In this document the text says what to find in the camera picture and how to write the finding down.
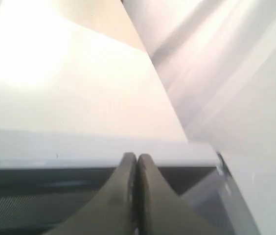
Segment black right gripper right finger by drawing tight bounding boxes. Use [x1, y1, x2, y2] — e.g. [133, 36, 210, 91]
[137, 154, 227, 235]

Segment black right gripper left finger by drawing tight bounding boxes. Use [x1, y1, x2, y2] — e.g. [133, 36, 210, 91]
[46, 153, 137, 235]

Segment white microwave door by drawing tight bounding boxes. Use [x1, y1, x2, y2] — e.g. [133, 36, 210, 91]
[0, 0, 216, 235]

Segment white microwave oven body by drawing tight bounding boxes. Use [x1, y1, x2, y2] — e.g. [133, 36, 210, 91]
[123, 0, 276, 235]

